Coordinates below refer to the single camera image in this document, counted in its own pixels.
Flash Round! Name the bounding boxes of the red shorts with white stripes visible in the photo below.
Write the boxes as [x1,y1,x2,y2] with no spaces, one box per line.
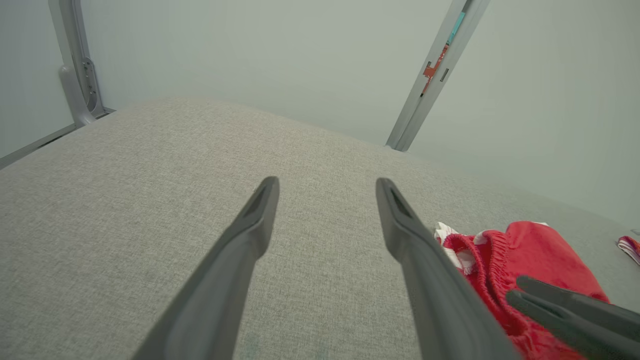
[434,221,612,360]

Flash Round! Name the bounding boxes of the grey metal partition post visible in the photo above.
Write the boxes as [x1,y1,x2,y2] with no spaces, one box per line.
[47,0,107,128]
[385,0,492,152]

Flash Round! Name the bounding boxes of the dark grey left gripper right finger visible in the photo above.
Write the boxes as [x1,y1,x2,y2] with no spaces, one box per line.
[376,177,523,360]

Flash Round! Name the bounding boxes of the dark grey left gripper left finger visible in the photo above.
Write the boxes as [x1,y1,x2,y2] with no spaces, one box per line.
[131,176,281,360]

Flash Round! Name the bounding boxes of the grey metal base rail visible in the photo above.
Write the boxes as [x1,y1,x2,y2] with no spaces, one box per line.
[0,107,117,171]

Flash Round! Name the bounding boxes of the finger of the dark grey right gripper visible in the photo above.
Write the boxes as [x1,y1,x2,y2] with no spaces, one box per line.
[506,289,640,360]
[516,275,640,341]

